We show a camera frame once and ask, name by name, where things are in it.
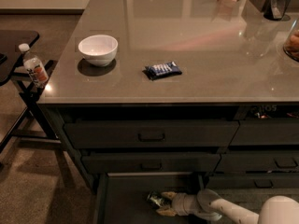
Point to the middle left drawer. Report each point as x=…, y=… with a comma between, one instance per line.
x=150, y=162

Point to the clear plastic water bottle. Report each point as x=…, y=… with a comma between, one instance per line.
x=34, y=66

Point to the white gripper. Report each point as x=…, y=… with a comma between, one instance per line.
x=181, y=203

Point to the glass jar with snacks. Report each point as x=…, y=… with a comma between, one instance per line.
x=291, y=45

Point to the dark metal pitcher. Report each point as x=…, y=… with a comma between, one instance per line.
x=275, y=9

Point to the bottom right drawer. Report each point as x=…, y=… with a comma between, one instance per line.
x=265, y=181

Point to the middle right drawer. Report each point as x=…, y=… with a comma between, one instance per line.
x=258, y=161

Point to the top left drawer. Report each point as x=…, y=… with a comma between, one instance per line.
x=150, y=133

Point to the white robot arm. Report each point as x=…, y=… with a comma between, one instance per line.
x=209, y=205

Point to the chip bag in drawer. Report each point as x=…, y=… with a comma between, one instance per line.
x=274, y=111

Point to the blue snack bar wrapper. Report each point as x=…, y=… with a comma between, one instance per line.
x=162, y=70

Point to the open bottom left drawer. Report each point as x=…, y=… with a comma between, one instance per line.
x=123, y=199

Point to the top right drawer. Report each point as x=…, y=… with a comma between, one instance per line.
x=265, y=132

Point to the white ceramic bowl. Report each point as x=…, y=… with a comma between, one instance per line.
x=99, y=50

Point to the dark side table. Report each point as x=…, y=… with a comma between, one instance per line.
x=10, y=69

